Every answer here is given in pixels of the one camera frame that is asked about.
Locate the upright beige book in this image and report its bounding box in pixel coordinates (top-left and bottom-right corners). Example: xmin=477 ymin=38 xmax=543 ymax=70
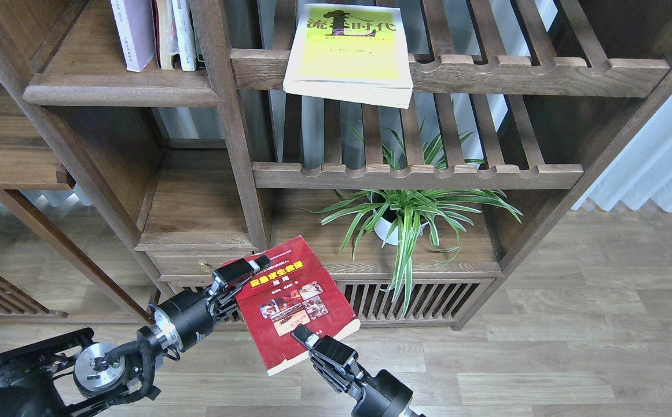
xmin=152 ymin=1 xmax=179 ymax=70

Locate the white plant pot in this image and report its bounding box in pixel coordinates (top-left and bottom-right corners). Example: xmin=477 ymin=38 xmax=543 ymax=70
xmin=373 ymin=205 xmax=428 ymax=246

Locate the red cover book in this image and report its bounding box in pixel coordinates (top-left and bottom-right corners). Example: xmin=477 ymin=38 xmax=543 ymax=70
xmin=236 ymin=236 xmax=361 ymax=376

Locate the green spider plant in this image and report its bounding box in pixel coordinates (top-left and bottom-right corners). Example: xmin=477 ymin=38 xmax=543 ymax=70
xmin=307 ymin=119 xmax=523 ymax=316

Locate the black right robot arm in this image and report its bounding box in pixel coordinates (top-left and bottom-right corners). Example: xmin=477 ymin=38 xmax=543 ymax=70
xmin=291 ymin=324 xmax=423 ymax=416

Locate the upright dark green book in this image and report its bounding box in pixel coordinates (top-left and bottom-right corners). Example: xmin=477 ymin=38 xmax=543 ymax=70
xmin=192 ymin=23 xmax=206 ymax=70

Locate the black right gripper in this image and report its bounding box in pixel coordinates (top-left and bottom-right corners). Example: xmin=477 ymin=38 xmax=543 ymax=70
xmin=291 ymin=324 xmax=414 ymax=416

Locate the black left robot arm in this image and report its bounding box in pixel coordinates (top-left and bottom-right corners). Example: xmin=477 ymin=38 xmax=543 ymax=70
xmin=0 ymin=254 xmax=271 ymax=416

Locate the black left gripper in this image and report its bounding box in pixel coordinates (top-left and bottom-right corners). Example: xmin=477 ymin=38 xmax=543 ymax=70
xmin=149 ymin=254 xmax=271 ymax=351

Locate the yellow green cover book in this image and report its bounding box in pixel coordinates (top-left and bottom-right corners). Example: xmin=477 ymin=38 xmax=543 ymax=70
xmin=283 ymin=3 xmax=413 ymax=109

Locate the white lavender cover book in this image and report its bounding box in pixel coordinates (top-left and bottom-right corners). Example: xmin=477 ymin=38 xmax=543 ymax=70
xmin=110 ymin=1 xmax=155 ymax=73

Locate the dark wooden bookshelf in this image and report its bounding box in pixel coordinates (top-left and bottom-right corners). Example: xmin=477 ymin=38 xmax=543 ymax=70
xmin=0 ymin=1 xmax=672 ymax=330

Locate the brass drawer knob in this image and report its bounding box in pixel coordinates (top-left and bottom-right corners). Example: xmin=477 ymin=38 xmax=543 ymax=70
xmin=198 ymin=259 xmax=212 ymax=273

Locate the white pleated curtain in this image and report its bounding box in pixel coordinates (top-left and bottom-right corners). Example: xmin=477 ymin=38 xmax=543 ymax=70
xmin=573 ymin=95 xmax=672 ymax=212

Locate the upright white book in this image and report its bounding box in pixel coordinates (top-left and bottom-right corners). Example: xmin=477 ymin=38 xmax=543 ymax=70
xmin=172 ymin=1 xmax=197 ymax=72

